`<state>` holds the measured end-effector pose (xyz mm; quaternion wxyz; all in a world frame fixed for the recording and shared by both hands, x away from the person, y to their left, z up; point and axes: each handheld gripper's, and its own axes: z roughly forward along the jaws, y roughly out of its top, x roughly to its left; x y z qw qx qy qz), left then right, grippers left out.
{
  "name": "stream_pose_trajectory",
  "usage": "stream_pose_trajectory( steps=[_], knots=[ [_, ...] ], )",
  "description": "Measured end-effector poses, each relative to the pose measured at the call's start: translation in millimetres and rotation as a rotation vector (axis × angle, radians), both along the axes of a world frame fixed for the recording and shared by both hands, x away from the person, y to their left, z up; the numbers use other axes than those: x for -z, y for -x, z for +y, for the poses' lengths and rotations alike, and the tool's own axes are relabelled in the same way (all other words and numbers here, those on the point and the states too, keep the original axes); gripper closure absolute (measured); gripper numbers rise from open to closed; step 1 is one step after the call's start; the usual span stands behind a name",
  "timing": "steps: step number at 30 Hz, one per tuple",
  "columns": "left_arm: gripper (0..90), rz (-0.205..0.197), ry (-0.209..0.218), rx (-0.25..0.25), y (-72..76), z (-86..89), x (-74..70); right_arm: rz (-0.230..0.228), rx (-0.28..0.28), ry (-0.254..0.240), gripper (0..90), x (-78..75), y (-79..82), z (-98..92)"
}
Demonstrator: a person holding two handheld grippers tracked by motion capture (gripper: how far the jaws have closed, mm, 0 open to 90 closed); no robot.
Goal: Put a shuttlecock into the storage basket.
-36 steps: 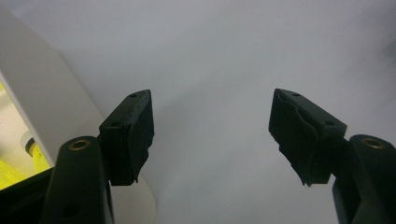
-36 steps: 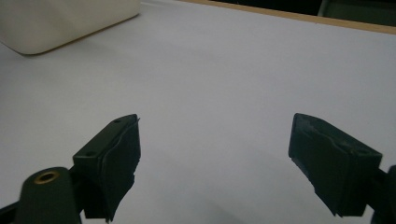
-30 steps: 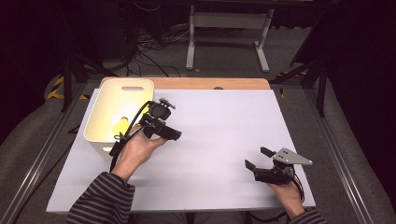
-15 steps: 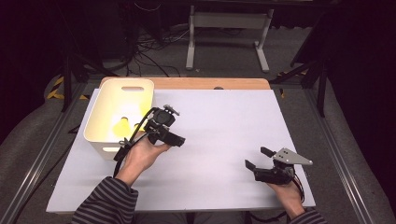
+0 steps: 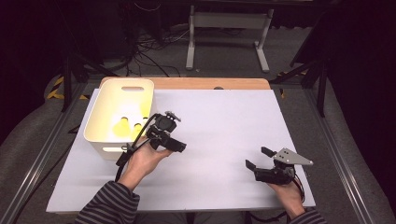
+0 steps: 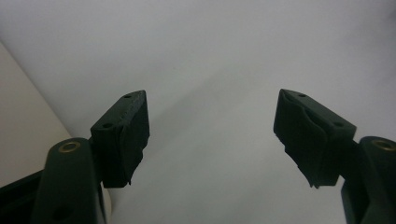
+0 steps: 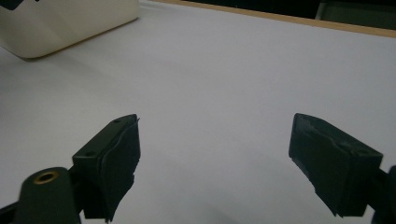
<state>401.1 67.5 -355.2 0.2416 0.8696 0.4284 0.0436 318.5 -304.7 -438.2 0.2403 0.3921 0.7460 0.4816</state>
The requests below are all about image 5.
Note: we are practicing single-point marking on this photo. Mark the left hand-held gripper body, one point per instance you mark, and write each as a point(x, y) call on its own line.
point(162, 130)

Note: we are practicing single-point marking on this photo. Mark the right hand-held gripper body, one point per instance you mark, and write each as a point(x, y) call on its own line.
point(274, 174)

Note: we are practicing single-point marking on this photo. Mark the white plastic storage bin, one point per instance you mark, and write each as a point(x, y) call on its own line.
point(106, 102)

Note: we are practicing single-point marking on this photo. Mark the person's right hand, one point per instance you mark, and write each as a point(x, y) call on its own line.
point(289, 197)

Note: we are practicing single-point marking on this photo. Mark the person's left hand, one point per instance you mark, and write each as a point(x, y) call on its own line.
point(141, 163)

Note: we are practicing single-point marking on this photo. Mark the wooden table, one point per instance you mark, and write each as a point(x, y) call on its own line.
point(202, 83)

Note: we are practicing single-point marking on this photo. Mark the black tripod stand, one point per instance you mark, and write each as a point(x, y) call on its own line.
point(66, 87)
point(322, 93)

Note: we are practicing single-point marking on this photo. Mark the yellow black floor tape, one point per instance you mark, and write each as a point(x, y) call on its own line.
point(57, 82)

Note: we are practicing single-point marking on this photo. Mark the black curtain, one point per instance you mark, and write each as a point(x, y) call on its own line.
point(367, 62)
point(25, 46)

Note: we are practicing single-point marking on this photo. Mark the aluminium floor rail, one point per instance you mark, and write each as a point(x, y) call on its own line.
point(43, 155)
point(338, 155)

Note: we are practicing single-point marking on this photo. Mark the white metal stand frame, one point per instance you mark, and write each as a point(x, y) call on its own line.
point(230, 20)

